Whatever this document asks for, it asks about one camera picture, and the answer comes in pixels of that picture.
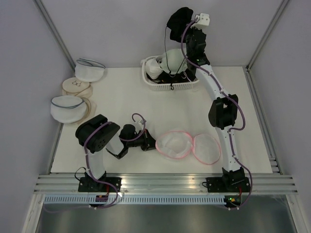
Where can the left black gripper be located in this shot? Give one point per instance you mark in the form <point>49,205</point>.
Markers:
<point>149,142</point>

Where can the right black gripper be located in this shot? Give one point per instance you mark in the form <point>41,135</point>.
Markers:
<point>193,29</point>

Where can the pink-trimmed mesh laundry bag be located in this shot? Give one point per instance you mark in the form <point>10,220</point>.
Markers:
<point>178,144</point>

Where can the black bra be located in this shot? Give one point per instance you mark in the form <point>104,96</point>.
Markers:
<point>178,22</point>

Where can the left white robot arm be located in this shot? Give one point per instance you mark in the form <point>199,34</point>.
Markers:
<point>99,134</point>

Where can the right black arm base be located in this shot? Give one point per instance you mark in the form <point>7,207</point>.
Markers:
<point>217,185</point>

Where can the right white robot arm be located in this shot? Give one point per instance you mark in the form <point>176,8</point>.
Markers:
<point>222,114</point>

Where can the white bra in basket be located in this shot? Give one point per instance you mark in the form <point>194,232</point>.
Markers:
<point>153,68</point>

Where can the beige laundry bag lower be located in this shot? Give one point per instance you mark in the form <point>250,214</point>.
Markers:
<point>90,112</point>

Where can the beige laundry bag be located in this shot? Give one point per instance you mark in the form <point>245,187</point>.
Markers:
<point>90,112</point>
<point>75,87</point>

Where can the blue-trimmed laundry bag front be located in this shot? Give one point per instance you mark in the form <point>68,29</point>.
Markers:
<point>68,109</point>

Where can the blue-trimmed laundry bag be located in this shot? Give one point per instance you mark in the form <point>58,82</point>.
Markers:
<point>68,109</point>
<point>87,70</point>

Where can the blue-trimmed laundry bag rear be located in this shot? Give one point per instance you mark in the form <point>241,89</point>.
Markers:
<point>87,70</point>

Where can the beige laundry bag upper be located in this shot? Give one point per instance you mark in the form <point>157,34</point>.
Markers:
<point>75,87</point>

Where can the black garments in basket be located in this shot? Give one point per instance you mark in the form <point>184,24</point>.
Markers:
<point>165,78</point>

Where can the white plastic basket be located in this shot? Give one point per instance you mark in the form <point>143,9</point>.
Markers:
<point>164,86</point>

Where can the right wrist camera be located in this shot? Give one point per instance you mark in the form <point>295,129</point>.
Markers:
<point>202,20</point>

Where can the right aluminium frame post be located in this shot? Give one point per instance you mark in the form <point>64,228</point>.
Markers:
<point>273,23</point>

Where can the aluminium frame post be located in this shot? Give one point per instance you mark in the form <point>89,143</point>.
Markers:
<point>273,23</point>
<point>53,29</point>

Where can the white slotted cable duct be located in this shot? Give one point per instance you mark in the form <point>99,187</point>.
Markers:
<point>136,199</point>

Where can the aluminium mounting rail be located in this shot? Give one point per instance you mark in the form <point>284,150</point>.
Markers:
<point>263,184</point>

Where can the left aluminium frame post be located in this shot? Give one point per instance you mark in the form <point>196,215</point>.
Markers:
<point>53,29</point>

